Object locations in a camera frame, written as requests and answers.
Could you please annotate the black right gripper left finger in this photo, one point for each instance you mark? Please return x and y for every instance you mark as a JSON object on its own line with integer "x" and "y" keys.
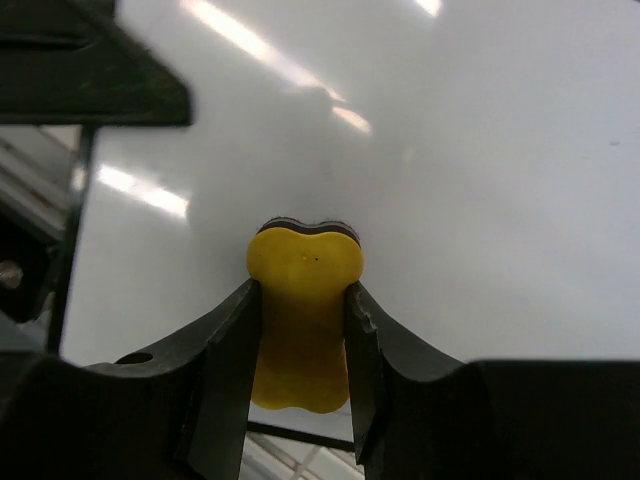
{"x": 175, "y": 409}

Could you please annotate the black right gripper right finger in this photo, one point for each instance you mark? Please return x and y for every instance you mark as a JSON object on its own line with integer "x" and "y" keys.
{"x": 418, "y": 413}

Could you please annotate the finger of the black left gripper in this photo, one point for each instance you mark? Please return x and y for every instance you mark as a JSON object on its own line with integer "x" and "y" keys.
{"x": 70, "y": 63}

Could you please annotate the yellow bone-shaped eraser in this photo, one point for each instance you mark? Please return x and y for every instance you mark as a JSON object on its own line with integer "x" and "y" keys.
{"x": 303, "y": 271}

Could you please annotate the small black-framed whiteboard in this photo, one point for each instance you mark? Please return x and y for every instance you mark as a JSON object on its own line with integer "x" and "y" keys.
{"x": 485, "y": 152}

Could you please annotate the aluminium table frame rail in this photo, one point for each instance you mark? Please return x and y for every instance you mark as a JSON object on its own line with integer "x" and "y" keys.
{"x": 40, "y": 171}

